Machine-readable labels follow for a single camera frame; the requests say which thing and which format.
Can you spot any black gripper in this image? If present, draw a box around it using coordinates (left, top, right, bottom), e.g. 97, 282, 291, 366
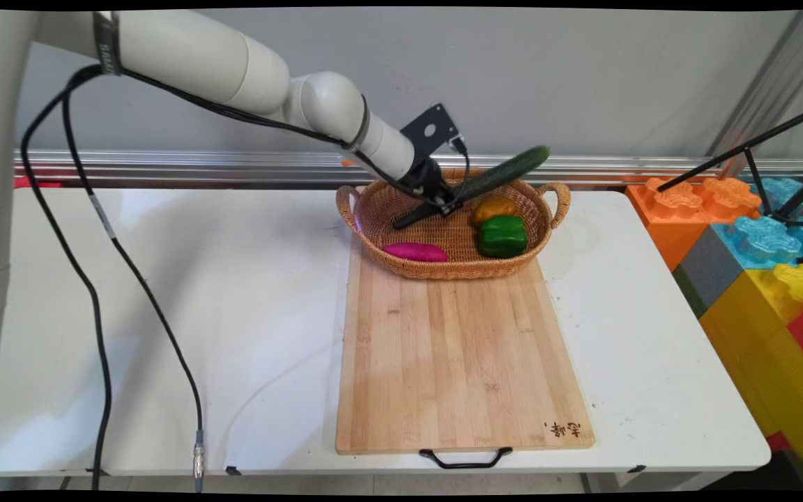
397, 158, 471, 218

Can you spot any long dark green cucumber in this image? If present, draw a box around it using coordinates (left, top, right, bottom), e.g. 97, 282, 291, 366
391, 145, 551, 231

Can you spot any yellow bell pepper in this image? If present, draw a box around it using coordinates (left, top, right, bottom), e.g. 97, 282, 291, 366
471, 195, 518, 226

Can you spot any woven wicker basket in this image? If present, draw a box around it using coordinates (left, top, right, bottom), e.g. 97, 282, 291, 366
335, 167, 573, 281

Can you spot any green bell pepper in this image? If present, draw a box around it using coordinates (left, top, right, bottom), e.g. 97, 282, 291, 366
477, 215, 529, 259

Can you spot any purple sweet potato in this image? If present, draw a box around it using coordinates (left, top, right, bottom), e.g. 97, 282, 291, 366
382, 242, 450, 264

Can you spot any orange giant building block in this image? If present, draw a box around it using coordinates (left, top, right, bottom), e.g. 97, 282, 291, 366
625, 177, 763, 273

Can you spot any dark green giant building block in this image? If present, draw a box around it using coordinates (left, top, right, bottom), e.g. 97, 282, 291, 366
671, 265, 710, 321

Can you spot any grey giant building block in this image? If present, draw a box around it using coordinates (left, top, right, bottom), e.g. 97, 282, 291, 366
679, 225, 745, 312

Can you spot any blue giant building block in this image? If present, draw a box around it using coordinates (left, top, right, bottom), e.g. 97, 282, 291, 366
749, 177, 803, 225
711, 215, 803, 272

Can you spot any black tripod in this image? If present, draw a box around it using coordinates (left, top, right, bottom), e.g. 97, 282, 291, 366
656, 102, 803, 231

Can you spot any yellow giant building block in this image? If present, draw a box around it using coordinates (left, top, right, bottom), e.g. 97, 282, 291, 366
698, 263, 803, 492

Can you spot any diagonal metal profile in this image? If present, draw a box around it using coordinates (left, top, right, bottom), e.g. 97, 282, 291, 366
707, 10, 803, 176

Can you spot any wooden cutting board with handle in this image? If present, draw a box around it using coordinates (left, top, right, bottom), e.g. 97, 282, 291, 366
335, 234, 596, 470

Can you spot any aluminium rail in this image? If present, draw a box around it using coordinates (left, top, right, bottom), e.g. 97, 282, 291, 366
14, 148, 803, 189

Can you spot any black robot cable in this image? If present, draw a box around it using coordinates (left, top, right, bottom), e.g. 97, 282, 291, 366
20, 64, 207, 493

